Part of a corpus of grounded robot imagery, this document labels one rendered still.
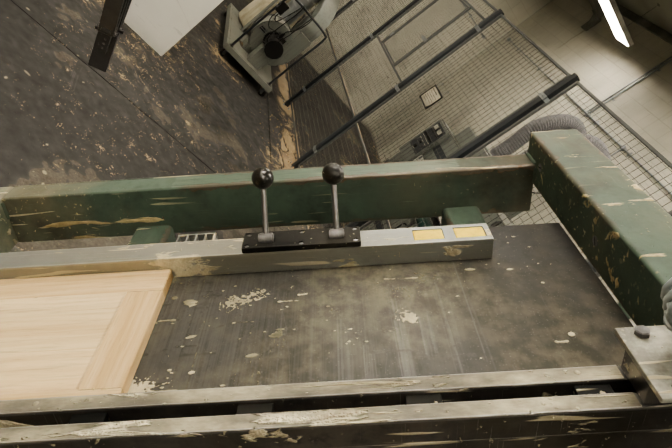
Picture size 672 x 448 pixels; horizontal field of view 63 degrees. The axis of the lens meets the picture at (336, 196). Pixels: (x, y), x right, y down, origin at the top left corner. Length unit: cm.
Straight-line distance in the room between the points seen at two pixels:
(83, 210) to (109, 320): 40
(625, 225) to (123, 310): 76
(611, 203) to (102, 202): 96
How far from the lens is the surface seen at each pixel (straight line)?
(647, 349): 69
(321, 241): 91
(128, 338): 85
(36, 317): 97
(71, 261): 103
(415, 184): 114
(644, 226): 92
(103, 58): 102
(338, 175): 91
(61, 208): 127
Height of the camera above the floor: 177
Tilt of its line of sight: 17 degrees down
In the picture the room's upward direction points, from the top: 55 degrees clockwise
